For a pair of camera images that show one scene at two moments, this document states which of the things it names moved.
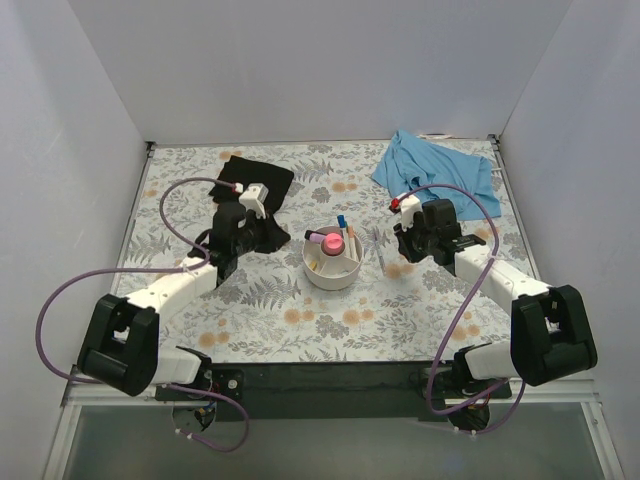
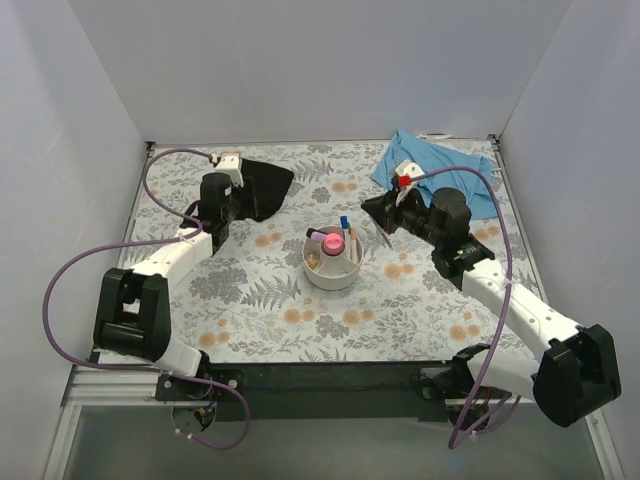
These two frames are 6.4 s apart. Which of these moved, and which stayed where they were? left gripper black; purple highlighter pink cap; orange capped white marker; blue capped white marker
Moved: left gripper black
Stayed: purple highlighter pink cap; orange capped white marker; blue capped white marker
